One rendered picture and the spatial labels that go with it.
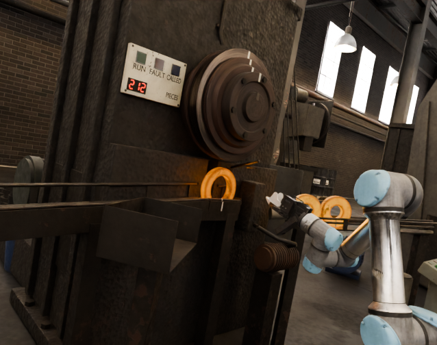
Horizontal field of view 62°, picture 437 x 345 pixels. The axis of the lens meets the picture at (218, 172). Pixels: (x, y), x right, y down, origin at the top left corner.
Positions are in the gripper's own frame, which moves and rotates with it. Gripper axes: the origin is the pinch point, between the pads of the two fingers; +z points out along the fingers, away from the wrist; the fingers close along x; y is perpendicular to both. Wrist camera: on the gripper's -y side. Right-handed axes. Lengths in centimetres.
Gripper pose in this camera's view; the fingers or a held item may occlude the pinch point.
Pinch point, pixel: (268, 200)
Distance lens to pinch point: 157.1
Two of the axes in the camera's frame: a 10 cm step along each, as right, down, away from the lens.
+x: -7.1, -1.1, -7.0
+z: -5.9, -4.4, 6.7
